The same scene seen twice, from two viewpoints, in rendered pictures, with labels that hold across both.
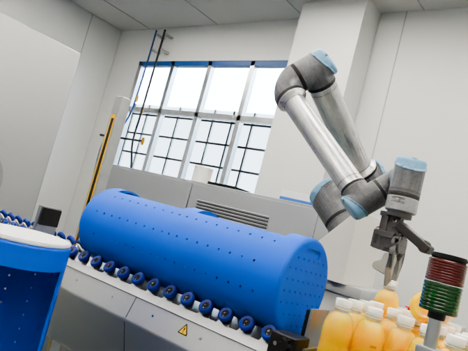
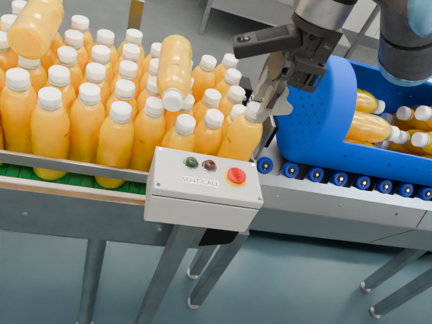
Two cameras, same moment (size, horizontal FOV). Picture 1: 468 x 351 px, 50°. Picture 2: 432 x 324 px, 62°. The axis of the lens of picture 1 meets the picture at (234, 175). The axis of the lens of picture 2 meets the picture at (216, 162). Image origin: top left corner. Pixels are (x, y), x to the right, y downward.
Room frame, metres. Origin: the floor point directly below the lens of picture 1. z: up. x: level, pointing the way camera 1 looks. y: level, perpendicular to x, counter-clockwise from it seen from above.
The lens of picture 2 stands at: (1.72, -1.05, 1.56)
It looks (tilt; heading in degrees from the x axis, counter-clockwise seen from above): 43 degrees down; 121
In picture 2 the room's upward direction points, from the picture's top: 25 degrees clockwise
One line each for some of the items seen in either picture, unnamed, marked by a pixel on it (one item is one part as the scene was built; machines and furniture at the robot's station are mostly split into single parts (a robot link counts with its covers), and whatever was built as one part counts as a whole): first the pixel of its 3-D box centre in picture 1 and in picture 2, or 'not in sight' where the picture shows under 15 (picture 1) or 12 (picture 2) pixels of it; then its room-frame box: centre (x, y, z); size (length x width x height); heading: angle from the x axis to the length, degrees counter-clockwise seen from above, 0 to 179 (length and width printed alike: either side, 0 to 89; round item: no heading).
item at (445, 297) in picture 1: (440, 297); not in sight; (0.87, -0.40, 1.18); 0.06 x 0.06 x 0.05
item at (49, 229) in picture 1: (46, 224); not in sight; (2.20, 0.73, 1.00); 0.10 x 0.04 x 0.15; 142
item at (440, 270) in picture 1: (446, 271); not in sight; (0.87, -0.40, 1.23); 0.06 x 0.06 x 0.04
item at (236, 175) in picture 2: not in sight; (236, 175); (1.52, -0.62, 1.11); 0.04 x 0.04 x 0.01
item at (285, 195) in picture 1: (299, 199); not in sight; (3.36, -0.47, 1.48); 0.24 x 0.12 x 0.08; 58
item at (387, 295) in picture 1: (382, 319); (237, 146); (1.44, -0.51, 1.06); 0.07 x 0.07 x 0.19
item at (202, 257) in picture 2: not in sight; (211, 240); (1.37, -0.22, 0.31); 0.06 x 0.06 x 0.63; 52
